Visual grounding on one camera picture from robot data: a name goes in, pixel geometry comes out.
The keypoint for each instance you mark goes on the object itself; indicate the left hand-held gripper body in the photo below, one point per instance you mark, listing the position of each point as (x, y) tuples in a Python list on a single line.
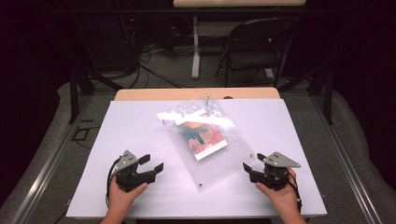
[(124, 161)]

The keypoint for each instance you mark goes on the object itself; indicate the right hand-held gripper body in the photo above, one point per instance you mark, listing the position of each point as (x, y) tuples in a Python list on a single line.
[(277, 174)]

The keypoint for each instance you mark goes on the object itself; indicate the clear acrylic photo frame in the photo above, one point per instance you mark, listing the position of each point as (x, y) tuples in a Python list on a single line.
[(224, 161)]

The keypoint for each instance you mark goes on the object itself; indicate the person's right hand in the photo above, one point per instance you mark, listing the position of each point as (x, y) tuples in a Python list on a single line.
[(285, 199)]

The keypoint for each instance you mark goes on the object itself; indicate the person's left hand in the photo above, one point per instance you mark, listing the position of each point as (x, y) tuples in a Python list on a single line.
[(120, 200)]

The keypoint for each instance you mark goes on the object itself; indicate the white table cover board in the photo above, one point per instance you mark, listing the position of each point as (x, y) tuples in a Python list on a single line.
[(134, 130)]

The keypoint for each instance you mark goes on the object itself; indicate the red and teal picture card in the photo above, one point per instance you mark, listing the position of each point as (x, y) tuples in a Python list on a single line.
[(207, 140)]

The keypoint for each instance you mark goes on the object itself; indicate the wooden table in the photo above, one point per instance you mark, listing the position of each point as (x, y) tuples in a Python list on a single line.
[(149, 94)]

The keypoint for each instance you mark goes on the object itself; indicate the black folding chair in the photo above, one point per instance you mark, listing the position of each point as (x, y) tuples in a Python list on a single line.
[(252, 59)]

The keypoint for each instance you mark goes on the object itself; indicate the white desk with leg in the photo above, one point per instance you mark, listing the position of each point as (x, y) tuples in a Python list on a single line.
[(195, 46)]

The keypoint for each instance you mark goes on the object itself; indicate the dark equipment rack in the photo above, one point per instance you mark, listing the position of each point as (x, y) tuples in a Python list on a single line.
[(106, 34)]

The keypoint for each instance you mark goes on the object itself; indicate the aluminium floor rail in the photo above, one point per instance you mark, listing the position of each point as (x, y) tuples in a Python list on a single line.
[(345, 158), (53, 161)]

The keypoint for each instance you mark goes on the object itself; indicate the black metal frame stand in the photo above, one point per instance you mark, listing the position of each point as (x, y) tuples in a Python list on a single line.
[(74, 93), (327, 93)]

